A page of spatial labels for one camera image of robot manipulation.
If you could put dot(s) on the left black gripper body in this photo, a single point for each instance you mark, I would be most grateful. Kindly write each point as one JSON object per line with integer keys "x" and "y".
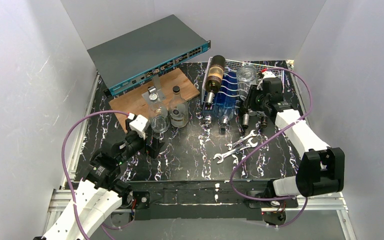
{"x": 148, "y": 144}

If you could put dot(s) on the small silver wrench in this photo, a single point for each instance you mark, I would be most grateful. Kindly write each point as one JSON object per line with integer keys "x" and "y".
{"x": 252, "y": 134}

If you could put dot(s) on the white wire wine rack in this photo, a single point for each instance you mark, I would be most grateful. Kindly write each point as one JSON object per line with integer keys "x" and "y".
{"x": 233, "y": 65}

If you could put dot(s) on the clear liquor bottle black cap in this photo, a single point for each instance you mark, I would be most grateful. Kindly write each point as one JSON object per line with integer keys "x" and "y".
{"x": 178, "y": 109}

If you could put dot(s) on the dark wine bottle gold label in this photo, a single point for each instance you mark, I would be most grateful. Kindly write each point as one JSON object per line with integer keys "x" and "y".
{"x": 214, "y": 78}

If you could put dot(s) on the wooden board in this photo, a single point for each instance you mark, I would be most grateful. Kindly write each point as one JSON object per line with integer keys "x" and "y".
{"x": 134, "y": 102}

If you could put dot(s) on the large silver wrench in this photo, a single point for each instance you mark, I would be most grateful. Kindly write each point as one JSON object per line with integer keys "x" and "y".
{"x": 220, "y": 157}

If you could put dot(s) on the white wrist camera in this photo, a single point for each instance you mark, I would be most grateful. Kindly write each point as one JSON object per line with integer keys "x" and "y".
{"x": 264, "y": 74}
{"x": 137, "y": 123}

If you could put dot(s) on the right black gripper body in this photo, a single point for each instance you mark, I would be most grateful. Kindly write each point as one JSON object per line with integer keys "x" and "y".
{"x": 252, "y": 100}

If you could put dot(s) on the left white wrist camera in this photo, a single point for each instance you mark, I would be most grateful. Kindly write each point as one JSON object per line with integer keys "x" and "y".
{"x": 137, "y": 123}

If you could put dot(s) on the silver metal stand bracket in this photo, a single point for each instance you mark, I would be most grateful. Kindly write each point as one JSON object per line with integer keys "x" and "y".
{"x": 155, "y": 88}

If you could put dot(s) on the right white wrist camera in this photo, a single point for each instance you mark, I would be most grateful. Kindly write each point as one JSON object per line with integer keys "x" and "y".
{"x": 264, "y": 74}

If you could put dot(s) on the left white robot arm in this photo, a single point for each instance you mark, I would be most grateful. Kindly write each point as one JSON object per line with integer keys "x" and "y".
{"x": 101, "y": 190}

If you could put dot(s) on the grey network switch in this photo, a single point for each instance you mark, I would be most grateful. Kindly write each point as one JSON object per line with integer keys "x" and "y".
{"x": 149, "y": 51}

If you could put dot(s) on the clear bottle white cap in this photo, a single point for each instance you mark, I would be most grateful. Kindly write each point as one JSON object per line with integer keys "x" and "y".
{"x": 158, "y": 114}

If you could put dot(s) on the dark green lower wine bottle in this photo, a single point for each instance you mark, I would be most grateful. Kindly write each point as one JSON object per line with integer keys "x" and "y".
{"x": 245, "y": 114}

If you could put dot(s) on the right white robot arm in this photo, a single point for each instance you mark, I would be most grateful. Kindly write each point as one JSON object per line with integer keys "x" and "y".
{"x": 322, "y": 168}

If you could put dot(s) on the black base frame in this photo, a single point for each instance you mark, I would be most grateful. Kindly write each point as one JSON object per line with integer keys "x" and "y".
{"x": 202, "y": 199}

